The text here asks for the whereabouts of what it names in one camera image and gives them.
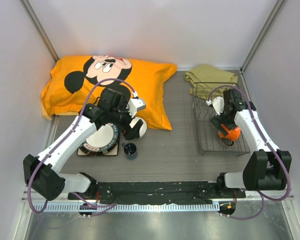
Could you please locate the blue mug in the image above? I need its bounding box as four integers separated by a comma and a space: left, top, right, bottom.
121, 142, 138, 160

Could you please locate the white slotted cable duct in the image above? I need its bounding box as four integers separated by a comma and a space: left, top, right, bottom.
44, 201, 220, 213

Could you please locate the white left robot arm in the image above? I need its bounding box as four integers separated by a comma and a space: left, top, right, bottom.
23, 88, 147, 201

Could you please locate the grey wire dish rack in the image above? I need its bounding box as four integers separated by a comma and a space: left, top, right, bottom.
189, 82, 250, 157

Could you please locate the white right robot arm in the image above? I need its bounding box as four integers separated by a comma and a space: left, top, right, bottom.
206, 85, 292, 202

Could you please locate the white green-rim round plate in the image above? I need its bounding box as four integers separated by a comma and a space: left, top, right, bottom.
82, 123, 119, 153

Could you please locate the black striped-rim round plate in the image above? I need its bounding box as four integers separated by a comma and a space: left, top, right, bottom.
75, 122, 121, 156

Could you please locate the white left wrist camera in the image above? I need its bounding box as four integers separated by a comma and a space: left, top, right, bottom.
128, 91, 146, 118

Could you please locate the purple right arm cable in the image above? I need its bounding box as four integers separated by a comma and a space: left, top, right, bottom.
206, 85, 292, 221

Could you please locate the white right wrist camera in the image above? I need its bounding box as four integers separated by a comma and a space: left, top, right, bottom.
206, 96, 225, 116

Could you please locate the white ribbed bowl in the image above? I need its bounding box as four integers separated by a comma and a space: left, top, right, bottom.
129, 116, 147, 139

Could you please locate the olive green folded cloth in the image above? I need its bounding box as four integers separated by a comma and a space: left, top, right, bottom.
184, 64, 238, 99

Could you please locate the square floral ceramic plate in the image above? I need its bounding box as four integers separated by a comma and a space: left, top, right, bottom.
76, 119, 122, 157

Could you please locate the orange mug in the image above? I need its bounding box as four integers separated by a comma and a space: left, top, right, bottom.
218, 126, 241, 147

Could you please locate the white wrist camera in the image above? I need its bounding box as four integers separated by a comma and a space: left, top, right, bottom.
206, 96, 225, 116
128, 91, 146, 118

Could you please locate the orange Mickey Mouse pillow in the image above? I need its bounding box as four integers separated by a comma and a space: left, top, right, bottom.
41, 55, 177, 131

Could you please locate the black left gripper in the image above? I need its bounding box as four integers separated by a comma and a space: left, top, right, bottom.
109, 100, 143, 140

